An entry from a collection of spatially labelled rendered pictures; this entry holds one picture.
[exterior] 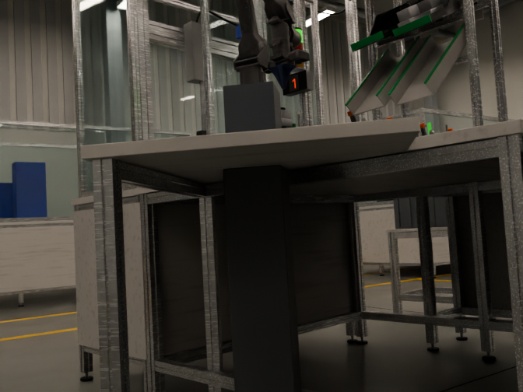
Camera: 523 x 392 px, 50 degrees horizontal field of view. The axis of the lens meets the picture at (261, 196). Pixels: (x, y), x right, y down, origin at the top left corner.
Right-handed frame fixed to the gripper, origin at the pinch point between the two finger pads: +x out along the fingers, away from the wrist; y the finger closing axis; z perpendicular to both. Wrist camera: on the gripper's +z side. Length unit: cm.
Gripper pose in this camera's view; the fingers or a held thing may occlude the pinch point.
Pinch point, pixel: (282, 78)
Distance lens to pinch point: 181.9
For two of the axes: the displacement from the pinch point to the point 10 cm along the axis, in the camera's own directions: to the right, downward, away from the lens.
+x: 0.6, 10.0, -0.5
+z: 7.2, -0.1, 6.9
